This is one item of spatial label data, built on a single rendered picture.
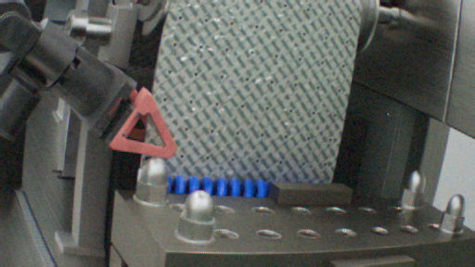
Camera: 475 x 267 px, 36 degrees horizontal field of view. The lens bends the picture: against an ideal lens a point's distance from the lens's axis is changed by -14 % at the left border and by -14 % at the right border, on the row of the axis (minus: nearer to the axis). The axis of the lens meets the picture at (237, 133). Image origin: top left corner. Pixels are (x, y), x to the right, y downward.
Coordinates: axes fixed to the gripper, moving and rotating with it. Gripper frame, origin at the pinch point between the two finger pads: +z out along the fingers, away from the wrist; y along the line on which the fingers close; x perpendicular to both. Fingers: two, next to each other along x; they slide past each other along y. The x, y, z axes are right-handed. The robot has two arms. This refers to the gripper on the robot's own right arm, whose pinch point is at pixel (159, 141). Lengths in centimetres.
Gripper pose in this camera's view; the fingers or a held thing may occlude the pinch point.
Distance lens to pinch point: 87.2
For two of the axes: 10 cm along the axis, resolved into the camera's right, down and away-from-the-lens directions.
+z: 6.9, 5.4, 4.8
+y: 4.0, 2.7, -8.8
